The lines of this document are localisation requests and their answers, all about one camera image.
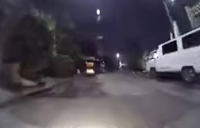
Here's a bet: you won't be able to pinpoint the vehicle with lit rear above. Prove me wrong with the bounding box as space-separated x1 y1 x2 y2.
77 56 106 76

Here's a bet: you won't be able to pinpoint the grey asphalt road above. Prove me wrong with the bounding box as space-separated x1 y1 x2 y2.
0 69 200 128

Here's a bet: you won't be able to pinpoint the street lamp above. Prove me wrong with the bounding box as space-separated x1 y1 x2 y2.
95 7 102 23

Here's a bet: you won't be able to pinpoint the dark trees and bushes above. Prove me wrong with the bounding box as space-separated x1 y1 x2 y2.
0 9 86 83

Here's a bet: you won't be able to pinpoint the slanted pole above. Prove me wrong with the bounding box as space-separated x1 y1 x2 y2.
162 0 182 40

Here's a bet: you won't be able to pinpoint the white van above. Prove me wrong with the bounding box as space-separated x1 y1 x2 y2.
143 22 200 84

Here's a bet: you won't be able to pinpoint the grey pavement strip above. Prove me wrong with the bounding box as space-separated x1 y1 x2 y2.
0 76 71 109

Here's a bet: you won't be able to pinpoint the pale building with balcony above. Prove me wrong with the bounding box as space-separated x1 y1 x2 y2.
184 0 200 29

